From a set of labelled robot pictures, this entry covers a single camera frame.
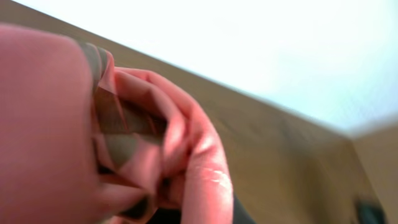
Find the navy folded garment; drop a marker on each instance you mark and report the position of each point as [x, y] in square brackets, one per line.
[242, 214]

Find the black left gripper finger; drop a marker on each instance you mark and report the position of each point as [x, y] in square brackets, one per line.
[369, 212]

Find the salmon pink shirt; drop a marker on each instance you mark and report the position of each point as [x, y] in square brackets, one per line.
[85, 141]

